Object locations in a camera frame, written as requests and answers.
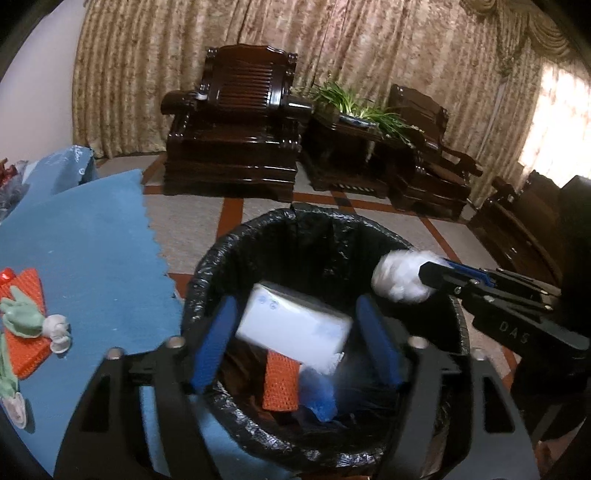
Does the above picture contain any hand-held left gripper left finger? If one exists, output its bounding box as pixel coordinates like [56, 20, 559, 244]
[53, 295, 238, 480]

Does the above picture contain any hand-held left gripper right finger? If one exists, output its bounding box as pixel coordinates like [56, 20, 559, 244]
[355, 294, 541, 480]

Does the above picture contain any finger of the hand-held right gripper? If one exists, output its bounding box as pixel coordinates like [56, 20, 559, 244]
[419, 261, 550, 315]
[443, 260, 560, 302]

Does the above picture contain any white tissue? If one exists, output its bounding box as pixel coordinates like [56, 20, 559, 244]
[372, 249, 437, 303]

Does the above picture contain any orange mesh packet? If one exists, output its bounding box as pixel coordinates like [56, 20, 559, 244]
[0, 268, 49, 380]
[262, 349, 302, 411]

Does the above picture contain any white small box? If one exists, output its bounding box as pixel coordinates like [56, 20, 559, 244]
[236, 282, 354, 376]

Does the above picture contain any blue plastic bag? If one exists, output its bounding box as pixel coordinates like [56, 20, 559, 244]
[298, 367, 340, 422]

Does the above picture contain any trash bin with black bag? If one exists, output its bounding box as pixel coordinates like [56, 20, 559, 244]
[181, 206, 471, 472]

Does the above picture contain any white paper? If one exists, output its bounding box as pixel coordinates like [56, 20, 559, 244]
[42, 314, 72, 354]
[0, 392, 28, 430]

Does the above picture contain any dark wooden sofa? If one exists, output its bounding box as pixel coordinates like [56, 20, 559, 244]
[466, 170, 566, 287]

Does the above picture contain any dark wooden side table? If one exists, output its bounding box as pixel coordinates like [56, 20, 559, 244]
[302, 113, 393, 199]

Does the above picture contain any blue felt tablecloth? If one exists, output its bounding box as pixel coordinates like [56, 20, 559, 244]
[0, 168, 296, 480]

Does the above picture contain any narrow dark wooden armchair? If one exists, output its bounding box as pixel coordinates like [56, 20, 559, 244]
[385, 83, 483, 221]

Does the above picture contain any potted green plant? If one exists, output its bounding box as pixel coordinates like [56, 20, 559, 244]
[295, 80, 416, 146]

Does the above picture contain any beige patterned curtain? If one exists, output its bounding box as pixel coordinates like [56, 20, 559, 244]
[71, 0, 591, 208]

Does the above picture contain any glass fruit bowl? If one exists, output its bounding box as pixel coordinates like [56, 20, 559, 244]
[0, 159, 31, 220]

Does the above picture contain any wide dark wooden armchair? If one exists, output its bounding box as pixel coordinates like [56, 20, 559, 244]
[161, 44, 315, 201]

